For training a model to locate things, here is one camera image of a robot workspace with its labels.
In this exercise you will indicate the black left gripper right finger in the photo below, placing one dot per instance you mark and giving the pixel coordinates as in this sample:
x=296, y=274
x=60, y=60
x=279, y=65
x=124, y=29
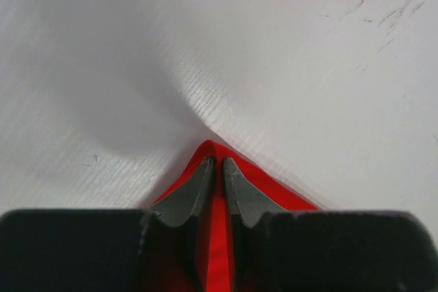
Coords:
x=245, y=206

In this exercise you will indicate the red t shirt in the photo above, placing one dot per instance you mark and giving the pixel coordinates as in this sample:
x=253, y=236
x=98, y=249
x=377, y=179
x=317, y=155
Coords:
x=219, y=261

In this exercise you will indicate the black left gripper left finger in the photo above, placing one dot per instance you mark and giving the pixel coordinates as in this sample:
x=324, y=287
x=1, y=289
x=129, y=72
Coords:
x=186, y=215

